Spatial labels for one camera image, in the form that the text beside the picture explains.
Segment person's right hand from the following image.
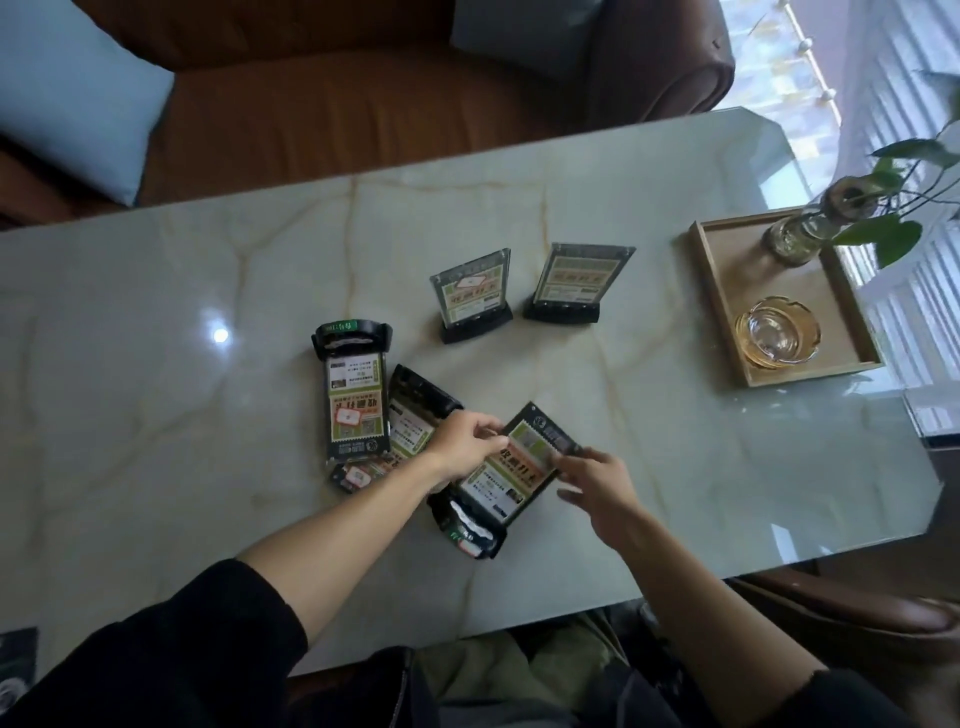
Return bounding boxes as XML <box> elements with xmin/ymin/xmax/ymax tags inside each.
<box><xmin>552</xmin><ymin>447</ymin><xmax>652</xmax><ymax>553</ymax></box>

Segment person's left hand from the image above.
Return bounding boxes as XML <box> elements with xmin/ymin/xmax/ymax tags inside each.
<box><xmin>419</xmin><ymin>410</ymin><xmax>511</xmax><ymax>485</ymax></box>

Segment acrylic table sign stand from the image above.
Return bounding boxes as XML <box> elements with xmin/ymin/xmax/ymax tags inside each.
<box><xmin>311</xmin><ymin>319</ymin><xmax>394</xmax><ymax>466</ymax></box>
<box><xmin>428</xmin><ymin>248</ymin><xmax>515</xmax><ymax>346</ymax></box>
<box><xmin>328</xmin><ymin>364</ymin><xmax>465</xmax><ymax>496</ymax></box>
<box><xmin>522</xmin><ymin>242</ymin><xmax>637</xmax><ymax>325</ymax></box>
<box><xmin>427</xmin><ymin>401</ymin><xmax>583</xmax><ymax>562</ymax></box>

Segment person's right forearm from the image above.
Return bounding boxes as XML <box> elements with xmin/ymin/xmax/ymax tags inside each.
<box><xmin>618</xmin><ymin>517</ymin><xmax>826</xmax><ymax>718</ymax></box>

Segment person's left forearm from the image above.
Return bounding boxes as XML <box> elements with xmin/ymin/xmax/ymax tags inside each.
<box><xmin>236</xmin><ymin>449</ymin><xmax>444</xmax><ymax>646</ymax></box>

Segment person's olive trousers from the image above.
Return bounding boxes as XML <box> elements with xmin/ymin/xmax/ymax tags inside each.
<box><xmin>416</xmin><ymin>607</ymin><xmax>676</xmax><ymax>728</ymax></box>

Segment person's black sweater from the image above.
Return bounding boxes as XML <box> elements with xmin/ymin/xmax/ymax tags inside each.
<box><xmin>0</xmin><ymin>558</ymin><xmax>920</xmax><ymax>728</ymax></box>

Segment amber glass ashtray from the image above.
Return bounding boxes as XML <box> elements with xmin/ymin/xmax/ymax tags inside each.
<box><xmin>734</xmin><ymin>295</ymin><xmax>823</xmax><ymax>371</ymax></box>

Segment dark brown leather chair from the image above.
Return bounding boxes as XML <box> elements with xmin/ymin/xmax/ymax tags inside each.
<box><xmin>731</xmin><ymin>566</ymin><xmax>960</xmax><ymax>725</ymax></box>

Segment wooden tray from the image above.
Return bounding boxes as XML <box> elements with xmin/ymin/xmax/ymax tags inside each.
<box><xmin>688</xmin><ymin>207</ymin><xmax>886</xmax><ymax>389</ymax></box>

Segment glass vase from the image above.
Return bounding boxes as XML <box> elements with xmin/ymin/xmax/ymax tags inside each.
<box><xmin>762</xmin><ymin>176</ymin><xmax>883</xmax><ymax>268</ymax></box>

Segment pale marble table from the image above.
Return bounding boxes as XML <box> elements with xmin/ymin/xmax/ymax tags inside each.
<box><xmin>0</xmin><ymin>107</ymin><xmax>945</xmax><ymax>680</ymax></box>

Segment brown leather sofa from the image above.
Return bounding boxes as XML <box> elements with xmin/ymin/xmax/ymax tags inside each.
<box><xmin>0</xmin><ymin>0</ymin><xmax>736</xmax><ymax>230</ymax></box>

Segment green leafy plant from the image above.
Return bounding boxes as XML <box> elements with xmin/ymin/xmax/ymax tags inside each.
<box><xmin>832</xmin><ymin>71</ymin><xmax>960</xmax><ymax>270</ymax></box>

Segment light blue cushion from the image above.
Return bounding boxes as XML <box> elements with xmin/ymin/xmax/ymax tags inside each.
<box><xmin>449</xmin><ymin>0</ymin><xmax>605</xmax><ymax>80</ymax></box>
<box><xmin>0</xmin><ymin>0</ymin><xmax>176</xmax><ymax>209</ymax></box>

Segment glass window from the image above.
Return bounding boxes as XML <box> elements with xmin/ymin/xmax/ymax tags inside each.
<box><xmin>716</xmin><ymin>0</ymin><xmax>960</xmax><ymax>440</ymax></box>

